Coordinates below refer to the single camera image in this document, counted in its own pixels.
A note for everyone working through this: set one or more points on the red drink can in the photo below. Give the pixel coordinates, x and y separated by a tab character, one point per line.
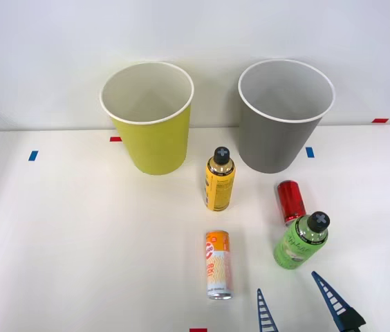
290	202

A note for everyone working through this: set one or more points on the yellow bottle with black cap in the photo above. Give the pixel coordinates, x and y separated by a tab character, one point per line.
219	186

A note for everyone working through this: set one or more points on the yellow-green plastic bin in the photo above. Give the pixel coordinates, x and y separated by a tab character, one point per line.
157	145

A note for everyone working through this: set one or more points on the orange and white drink can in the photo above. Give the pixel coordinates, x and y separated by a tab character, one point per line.
218	266

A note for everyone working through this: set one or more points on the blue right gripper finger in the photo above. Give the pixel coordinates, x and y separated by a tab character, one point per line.
343	318
266	318

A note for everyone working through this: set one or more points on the green bottle with black cap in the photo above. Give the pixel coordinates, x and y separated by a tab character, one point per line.
295	249

